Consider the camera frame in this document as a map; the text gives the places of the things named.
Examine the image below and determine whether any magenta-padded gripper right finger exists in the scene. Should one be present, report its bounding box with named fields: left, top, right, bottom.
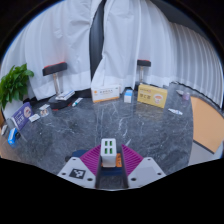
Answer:
left=121, top=143, right=167, bottom=190

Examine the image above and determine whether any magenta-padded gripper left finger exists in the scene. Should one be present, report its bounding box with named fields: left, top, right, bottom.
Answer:
left=57, top=144, right=103, bottom=190

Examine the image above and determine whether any white block charger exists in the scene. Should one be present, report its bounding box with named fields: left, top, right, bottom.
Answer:
left=100, top=137, right=118, bottom=168

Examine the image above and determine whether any small white sachet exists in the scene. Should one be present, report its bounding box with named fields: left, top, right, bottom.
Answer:
left=28, top=113, right=42, bottom=124

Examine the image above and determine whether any small clear container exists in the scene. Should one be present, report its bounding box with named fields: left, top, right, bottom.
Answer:
left=38, top=103, right=51, bottom=118

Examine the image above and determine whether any white blue tube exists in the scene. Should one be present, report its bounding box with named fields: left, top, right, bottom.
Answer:
left=167, top=107, right=184, bottom=117

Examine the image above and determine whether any white green tube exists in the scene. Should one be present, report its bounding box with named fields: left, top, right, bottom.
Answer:
left=71, top=96, right=84, bottom=108

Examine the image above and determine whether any white flat striped box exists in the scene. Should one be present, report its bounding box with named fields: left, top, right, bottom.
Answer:
left=54, top=89, right=77, bottom=102

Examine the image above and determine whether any yellow carton box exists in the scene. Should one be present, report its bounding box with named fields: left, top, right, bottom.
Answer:
left=136, top=83, right=169, bottom=110

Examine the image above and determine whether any purple box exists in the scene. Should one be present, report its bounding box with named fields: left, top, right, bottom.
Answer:
left=11, top=101, right=34, bottom=131

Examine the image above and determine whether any small blue white box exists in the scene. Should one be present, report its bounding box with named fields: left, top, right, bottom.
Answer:
left=123, top=88, right=134, bottom=104

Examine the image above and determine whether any white orange carton box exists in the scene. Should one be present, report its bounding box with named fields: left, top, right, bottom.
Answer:
left=90, top=84, right=122, bottom=104

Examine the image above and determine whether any small white packet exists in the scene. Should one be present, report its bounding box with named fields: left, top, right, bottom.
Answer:
left=0, top=124, right=9, bottom=136

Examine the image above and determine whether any small purple cup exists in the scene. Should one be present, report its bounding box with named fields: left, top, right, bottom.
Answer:
left=181, top=91, right=191, bottom=103

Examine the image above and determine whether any black red padded stool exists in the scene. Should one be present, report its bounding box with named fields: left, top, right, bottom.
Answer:
left=136, top=59, right=152, bottom=92
left=42, top=61, right=73, bottom=110

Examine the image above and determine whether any green potted plant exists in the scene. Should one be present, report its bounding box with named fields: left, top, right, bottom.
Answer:
left=0, top=63, right=35, bottom=120

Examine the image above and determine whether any white curtain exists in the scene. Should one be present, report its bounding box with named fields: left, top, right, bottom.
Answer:
left=0, top=0, right=103, bottom=101
left=91, top=0, right=224, bottom=110

